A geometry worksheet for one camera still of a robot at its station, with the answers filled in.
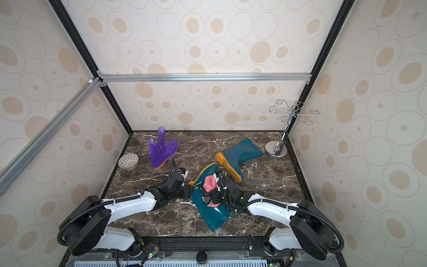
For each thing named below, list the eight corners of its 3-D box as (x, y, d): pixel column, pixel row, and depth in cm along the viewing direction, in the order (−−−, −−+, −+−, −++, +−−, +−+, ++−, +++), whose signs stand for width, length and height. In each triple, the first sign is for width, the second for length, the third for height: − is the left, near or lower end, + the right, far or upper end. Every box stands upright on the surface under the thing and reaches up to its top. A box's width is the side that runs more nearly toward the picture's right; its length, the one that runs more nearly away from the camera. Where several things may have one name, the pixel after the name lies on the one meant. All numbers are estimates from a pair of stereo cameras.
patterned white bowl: (122, 171, 101) (118, 166, 97) (120, 162, 105) (116, 157, 101) (140, 164, 105) (137, 159, 101) (138, 155, 109) (134, 150, 105)
